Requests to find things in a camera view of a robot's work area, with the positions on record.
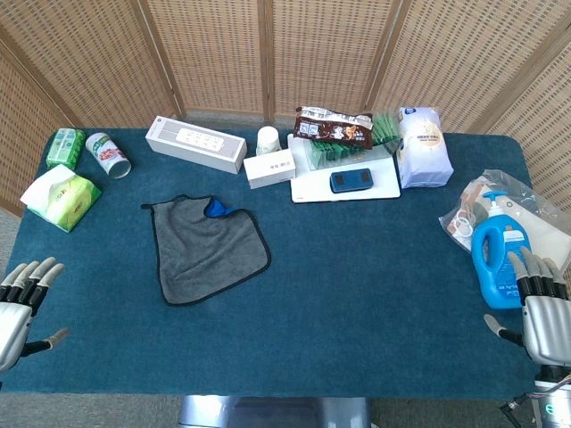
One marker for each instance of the white rice bag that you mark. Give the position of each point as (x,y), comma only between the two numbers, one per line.
(423,149)

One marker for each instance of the brown snack bag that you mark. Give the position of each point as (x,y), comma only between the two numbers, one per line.
(334,129)

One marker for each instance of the white power strip box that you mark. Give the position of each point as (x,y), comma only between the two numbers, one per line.
(196,143)

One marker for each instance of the white paper cup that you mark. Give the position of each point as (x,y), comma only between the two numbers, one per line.
(268,140)

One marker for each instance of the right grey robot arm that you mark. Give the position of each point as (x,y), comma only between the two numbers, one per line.
(551,392)

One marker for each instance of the white flat board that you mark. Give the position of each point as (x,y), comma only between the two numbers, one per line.
(352,185)

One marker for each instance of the blue rectangular case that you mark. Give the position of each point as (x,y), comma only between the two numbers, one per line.
(351,181)

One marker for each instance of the blue table mat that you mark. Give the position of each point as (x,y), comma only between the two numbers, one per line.
(312,290)

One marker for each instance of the white can with red print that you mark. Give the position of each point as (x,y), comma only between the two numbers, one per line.
(108,155)

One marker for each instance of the grey and blue cloth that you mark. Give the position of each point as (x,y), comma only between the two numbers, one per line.
(209,254)

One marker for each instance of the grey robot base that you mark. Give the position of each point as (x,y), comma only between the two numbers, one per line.
(274,412)

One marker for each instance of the clear plastic zip bag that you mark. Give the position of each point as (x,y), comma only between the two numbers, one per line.
(531,214)

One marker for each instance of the green tissue pack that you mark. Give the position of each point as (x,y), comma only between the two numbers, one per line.
(60,197)

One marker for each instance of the blue detergent bottle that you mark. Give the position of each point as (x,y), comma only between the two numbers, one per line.
(497,258)

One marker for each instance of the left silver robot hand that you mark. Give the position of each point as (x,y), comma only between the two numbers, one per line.
(13,318)

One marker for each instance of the green sachet bag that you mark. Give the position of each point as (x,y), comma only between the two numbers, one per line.
(348,149)

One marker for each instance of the green wet wipes pack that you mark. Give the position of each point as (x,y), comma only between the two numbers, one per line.
(65,147)

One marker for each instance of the woven bamboo folding screen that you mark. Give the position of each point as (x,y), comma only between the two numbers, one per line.
(285,58)

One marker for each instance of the small white box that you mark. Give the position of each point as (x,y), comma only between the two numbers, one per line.
(270,168)

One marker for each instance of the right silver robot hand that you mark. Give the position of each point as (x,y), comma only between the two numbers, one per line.
(542,327)

